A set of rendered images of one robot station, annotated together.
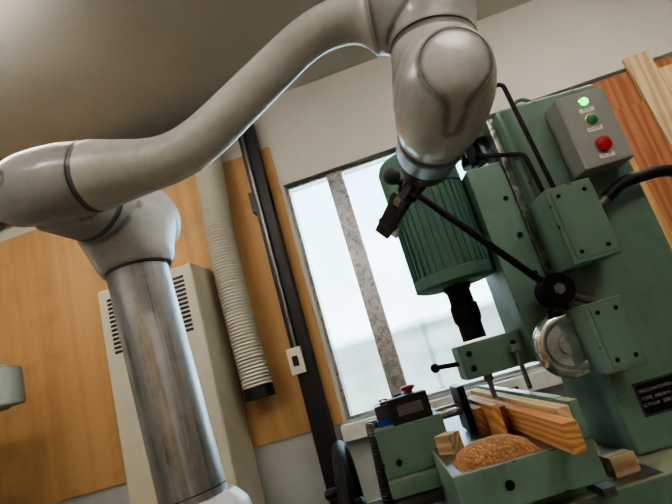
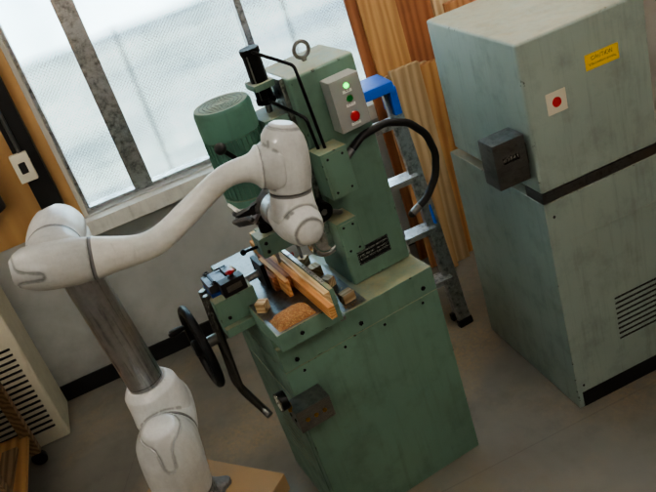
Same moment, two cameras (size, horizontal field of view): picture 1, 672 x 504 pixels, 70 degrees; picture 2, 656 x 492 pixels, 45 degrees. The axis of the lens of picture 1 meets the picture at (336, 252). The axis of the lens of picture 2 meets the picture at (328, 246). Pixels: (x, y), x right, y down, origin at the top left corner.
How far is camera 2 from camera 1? 1.61 m
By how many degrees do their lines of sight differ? 45
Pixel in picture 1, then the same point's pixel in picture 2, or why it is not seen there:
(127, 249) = not seen: hidden behind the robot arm
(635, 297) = (362, 200)
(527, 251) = not seen: hidden behind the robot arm
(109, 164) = (119, 263)
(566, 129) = (334, 105)
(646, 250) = (371, 171)
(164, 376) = (125, 333)
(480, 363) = (272, 247)
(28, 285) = not seen: outside the picture
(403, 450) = (231, 310)
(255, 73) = (200, 209)
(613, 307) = (351, 224)
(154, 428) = (126, 359)
